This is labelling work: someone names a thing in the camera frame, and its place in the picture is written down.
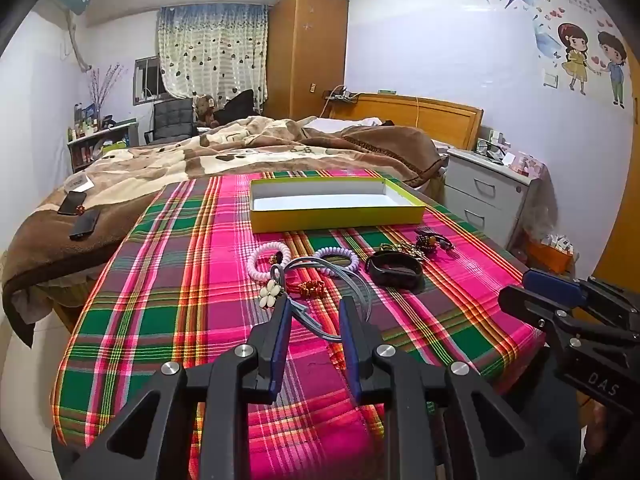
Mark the black phone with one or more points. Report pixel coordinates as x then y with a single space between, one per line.
71 203

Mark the window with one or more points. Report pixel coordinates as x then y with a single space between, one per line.
147 80

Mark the cartoon couple wall sticker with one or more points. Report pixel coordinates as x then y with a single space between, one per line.
575 55

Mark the light switch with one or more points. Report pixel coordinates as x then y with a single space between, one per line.
550 80

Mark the white pillow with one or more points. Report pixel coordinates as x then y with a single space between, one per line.
335 124

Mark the white nightstand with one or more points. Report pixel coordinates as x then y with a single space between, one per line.
485 195

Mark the orange box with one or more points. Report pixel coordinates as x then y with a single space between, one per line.
547 257

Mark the white shelf with bottles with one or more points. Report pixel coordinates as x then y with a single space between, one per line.
100 147

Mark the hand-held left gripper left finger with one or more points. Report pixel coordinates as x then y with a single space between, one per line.
279 347

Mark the purple flower branches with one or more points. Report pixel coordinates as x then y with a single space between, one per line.
102 87

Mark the wooden wardrobe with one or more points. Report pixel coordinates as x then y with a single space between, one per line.
305 55

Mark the plaid tablecloth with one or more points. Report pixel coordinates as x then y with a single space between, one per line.
175 285

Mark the dark cloth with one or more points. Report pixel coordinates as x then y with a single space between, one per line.
237 107

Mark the power strip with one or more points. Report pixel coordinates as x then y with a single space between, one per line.
342 95

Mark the pink box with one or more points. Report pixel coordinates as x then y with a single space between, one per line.
525 165

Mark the black chair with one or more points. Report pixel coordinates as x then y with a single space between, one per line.
172 117

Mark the black wristband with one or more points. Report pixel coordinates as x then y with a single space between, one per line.
395 276

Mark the heart patterned curtain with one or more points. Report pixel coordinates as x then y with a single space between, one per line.
210 55

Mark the brown teddy bear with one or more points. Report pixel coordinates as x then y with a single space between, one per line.
204 110

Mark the wooden headboard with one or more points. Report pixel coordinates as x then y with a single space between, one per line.
440 120

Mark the air conditioner pipe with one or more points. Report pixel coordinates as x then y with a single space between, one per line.
77 50

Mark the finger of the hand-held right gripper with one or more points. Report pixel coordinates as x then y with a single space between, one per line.
525 305
552 285

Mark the eyeglasses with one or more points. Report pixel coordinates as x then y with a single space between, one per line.
490 151

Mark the orange door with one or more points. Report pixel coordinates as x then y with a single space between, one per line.
620 230

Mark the white card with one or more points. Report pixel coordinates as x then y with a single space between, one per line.
80 183

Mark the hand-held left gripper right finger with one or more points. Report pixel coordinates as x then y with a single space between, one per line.
350 350

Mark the yellow cardboard box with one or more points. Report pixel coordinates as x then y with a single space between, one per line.
325 217

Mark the brown patterned blanket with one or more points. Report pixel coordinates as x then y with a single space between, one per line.
150 170

